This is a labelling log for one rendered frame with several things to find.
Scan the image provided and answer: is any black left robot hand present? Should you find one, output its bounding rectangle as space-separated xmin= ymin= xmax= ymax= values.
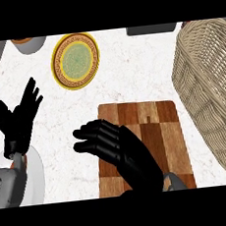
xmin=0 ymin=75 xmax=50 ymax=161

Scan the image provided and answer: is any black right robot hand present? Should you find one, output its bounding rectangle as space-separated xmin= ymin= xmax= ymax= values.
xmin=70 ymin=112 xmax=167 ymax=201

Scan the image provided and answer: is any checkered wooden cutting board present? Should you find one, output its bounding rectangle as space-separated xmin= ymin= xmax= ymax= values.
xmin=89 ymin=94 xmax=198 ymax=199

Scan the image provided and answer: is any beige wicker basket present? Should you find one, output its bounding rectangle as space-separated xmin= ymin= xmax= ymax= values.
xmin=165 ymin=16 xmax=226 ymax=185

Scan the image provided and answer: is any white cup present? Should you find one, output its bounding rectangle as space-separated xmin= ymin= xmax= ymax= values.
xmin=10 ymin=35 xmax=49 ymax=57

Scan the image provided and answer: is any yellow patterned plate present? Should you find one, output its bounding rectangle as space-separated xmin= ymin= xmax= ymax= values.
xmin=48 ymin=30 xmax=104 ymax=92

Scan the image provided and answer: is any dark grey appliance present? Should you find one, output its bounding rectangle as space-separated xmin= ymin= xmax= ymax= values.
xmin=125 ymin=22 xmax=179 ymax=37

